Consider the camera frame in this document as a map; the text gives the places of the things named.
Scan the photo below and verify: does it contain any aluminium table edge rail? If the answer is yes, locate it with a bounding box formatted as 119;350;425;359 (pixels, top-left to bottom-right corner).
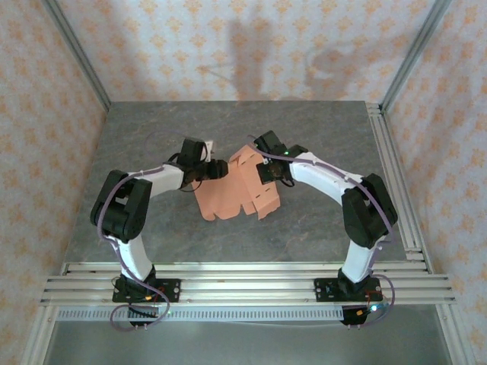
366;101;434;275

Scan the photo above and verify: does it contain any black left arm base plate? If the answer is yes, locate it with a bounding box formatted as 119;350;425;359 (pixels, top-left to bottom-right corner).
112;278;181;304

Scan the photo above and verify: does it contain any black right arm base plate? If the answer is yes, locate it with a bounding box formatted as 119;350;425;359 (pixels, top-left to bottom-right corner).
314;277;382;304

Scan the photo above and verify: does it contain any aluminium frame leg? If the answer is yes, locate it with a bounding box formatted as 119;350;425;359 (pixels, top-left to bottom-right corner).
435;303;476;365
21;306;58;365

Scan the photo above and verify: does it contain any wide aluminium mounting beam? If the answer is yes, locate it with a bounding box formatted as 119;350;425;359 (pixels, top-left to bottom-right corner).
40;261;457;307

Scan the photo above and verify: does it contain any aluminium frame post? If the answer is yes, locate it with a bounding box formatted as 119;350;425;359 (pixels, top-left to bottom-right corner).
379;0;454;113
40;0;112;113

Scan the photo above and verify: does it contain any grey slotted cable duct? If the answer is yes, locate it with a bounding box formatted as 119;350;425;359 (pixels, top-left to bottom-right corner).
56;306;345;323

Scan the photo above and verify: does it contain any black control board with wires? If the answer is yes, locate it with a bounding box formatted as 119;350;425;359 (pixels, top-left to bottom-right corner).
127;305;161;329
340;303;386;329

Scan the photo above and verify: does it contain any orange paper box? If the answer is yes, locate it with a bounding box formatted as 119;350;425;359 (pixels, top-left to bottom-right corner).
192;143;282;223

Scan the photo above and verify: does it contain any grey metal sheet panel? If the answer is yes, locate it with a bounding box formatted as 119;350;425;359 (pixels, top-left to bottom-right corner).
43;321;456;365

